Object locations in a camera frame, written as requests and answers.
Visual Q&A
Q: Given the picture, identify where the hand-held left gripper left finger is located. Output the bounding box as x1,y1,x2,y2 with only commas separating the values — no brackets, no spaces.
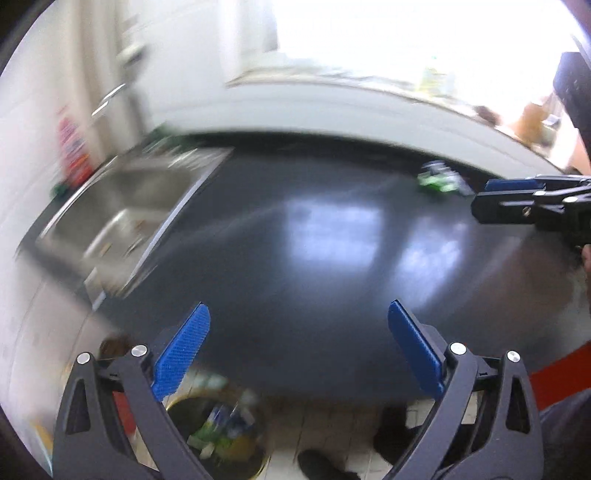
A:
52,302,213,480

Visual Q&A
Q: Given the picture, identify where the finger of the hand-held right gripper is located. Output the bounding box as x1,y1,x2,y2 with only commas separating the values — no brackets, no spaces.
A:
484,174,591,195
471,189,583,232

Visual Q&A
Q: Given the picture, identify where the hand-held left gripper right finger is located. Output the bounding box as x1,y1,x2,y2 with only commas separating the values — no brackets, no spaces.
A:
383,299,546,480

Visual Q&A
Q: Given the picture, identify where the green snack wrapper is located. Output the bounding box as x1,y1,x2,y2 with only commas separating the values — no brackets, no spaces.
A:
417,160,472,195

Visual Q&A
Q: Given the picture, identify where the black trash bin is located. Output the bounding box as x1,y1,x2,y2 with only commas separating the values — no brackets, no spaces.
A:
165,391,274,480

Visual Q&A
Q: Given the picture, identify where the brown cardboard roll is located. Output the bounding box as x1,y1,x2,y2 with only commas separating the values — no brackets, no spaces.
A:
516,98,556,145

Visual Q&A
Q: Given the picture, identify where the dark round object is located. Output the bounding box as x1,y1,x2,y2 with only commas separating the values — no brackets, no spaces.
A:
475,105,503,127

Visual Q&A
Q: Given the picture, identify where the person's black shoe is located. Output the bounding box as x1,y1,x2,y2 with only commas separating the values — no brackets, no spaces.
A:
372,404,419,464
297,449,362,480

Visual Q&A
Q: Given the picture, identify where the clear bottle on sill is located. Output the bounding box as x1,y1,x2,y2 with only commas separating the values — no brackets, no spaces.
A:
419,55,454,95

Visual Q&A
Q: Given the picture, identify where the steel sink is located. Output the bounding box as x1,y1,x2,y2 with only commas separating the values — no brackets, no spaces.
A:
36,147,235,298

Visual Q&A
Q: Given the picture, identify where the red stool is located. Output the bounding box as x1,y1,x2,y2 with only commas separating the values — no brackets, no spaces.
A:
527,340,591,412

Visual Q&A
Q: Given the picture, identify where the person's grey trouser leg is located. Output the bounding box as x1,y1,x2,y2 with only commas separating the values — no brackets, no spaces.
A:
538,390,591,480

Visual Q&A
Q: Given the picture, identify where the window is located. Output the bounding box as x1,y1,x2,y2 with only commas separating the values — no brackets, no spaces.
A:
225,0,580,121

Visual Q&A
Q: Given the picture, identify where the red label bottle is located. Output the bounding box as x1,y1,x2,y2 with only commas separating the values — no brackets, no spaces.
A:
56,105,94,188

